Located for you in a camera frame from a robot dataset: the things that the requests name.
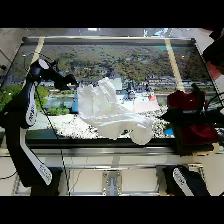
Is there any white shirt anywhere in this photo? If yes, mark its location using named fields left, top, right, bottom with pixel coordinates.
left=76, top=77, right=155, bottom=146

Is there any black garment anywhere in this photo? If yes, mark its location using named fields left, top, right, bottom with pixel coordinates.
left=202, top=27, right=224, bottom=76

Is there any dark red garment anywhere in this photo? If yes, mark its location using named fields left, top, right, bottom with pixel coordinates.
left=165, top=89, right=222, bottom=157

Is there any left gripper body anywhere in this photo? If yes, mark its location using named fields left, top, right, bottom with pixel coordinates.
left=53, top=73, right=80, bottom=92

